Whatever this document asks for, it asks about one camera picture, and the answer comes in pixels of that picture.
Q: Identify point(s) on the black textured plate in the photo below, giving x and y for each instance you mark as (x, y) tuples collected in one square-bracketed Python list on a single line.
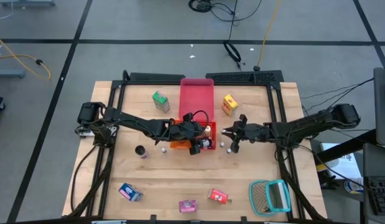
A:
[(242, 76), (156, 76)]

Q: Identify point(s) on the green Apple Jacks cereal box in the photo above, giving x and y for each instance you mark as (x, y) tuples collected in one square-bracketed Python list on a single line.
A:
[(161, 101)]

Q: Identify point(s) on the small bottle with black cap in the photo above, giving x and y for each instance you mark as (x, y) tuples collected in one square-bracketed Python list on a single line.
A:
[(206, 143)]

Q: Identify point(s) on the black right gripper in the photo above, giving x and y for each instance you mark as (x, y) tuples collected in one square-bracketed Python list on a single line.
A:
[(254, 132)]

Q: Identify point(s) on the pink plastic tray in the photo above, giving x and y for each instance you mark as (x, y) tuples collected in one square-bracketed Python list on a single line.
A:
[(196, 96)]

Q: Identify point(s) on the red cereal box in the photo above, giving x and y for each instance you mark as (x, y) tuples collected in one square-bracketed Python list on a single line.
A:
[(217, 196)]

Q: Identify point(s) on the purple-label jar black lid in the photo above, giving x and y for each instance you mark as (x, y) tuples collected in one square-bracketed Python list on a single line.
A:
[(141, 152)]

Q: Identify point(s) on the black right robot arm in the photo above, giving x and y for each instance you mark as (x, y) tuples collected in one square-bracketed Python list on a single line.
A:
[(310, 124)]

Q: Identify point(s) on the blue Frosted Flakes cereal box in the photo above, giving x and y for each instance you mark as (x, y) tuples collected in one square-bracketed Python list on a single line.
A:
[(130, 192)]

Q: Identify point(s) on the purple Raisin Bran cereal box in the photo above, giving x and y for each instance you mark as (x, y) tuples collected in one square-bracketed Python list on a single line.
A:
[(188, 206)]

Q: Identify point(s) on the yellow Corn Pops cereal box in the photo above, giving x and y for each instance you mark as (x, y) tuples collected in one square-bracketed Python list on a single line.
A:
[(229, 105)]

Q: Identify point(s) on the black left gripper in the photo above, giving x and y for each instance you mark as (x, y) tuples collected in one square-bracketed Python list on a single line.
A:
[(184, 130)]

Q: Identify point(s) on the grey monitor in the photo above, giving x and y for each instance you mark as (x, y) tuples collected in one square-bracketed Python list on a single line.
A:
[(383, 105)]

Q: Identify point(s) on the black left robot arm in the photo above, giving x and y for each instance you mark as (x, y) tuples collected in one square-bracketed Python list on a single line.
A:
[(133, 119)]

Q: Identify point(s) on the white paper sheet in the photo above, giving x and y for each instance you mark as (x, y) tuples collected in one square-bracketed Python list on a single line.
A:
[(338, 161)]

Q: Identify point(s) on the red plastic basket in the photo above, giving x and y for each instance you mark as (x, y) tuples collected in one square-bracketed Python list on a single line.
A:
[(213, 137)]

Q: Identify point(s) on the orange plastic basket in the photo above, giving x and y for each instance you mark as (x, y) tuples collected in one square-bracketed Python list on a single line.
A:
[(179, 144)]

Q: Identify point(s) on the silver aluminium bracket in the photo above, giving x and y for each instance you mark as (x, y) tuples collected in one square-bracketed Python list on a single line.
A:
[(85, 132)]

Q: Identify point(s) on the yellow squeeze bottle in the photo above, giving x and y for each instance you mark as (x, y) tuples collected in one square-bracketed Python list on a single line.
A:
[(207, 128)]

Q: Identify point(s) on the black keyboard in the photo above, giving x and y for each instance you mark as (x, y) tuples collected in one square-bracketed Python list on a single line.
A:
[(380, 196)]

